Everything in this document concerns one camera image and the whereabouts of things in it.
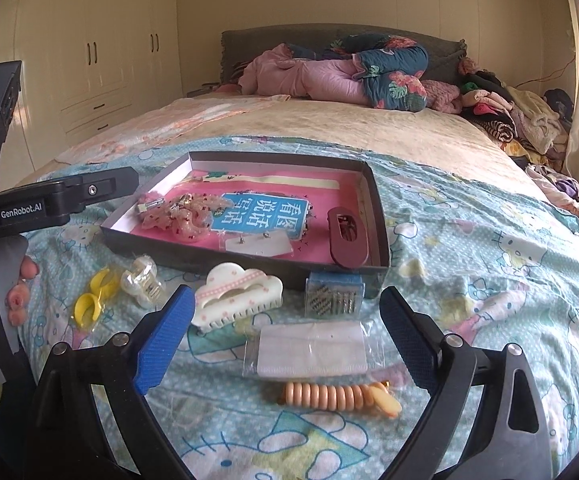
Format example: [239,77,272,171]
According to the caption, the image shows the pile of clothes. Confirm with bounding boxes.
[459,58,579,219]

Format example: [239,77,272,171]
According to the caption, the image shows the pearl clear small claw clip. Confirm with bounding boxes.
[120,255,168,310]

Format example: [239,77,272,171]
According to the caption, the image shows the yellow hoop earrings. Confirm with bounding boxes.
[72,266,120,332]

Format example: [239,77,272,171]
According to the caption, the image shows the dark floral quilted garment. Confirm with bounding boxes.
[286,32,429,112]

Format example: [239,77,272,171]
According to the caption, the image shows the Hello Kitty blue quilt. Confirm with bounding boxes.
[18,134,579,480]

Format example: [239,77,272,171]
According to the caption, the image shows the cream wardrobe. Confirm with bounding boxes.
[0,0,183,188]

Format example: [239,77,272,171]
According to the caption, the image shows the beige bed cover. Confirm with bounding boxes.
[18,94,555,201]

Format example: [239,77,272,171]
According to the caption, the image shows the cream white claw clip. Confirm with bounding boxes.
[192,262,284,334]

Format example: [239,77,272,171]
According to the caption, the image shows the clear plastic bag white card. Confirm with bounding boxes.
[242,321,385,380]

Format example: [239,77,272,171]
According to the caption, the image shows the white earring card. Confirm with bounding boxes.
[223,230,294,258]

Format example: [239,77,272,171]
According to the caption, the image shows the pink padded garment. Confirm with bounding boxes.
[237,42,463,115]

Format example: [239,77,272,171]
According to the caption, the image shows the sheer pink dotted hair bow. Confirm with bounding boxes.
[134,192,234,243]

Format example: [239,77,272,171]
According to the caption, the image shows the dark shallow cardboard box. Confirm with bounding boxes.
[102,152,390,297]

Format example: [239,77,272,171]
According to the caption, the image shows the peach spiral hair tie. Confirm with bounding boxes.
[277,379,403,420]

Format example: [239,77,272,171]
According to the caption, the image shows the dark red oval hair clip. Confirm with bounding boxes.
[327,207,369,270]

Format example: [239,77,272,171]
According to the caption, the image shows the peach floral blanket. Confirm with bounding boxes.
[54,94,291,165]

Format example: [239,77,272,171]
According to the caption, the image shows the small box of hairpins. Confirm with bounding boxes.
[303,272,365,318]

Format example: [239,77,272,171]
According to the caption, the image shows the person's left hand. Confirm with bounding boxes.
[7,256,39,327]

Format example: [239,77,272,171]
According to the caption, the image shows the dark grey headboard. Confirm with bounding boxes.
[220,23,467,86]

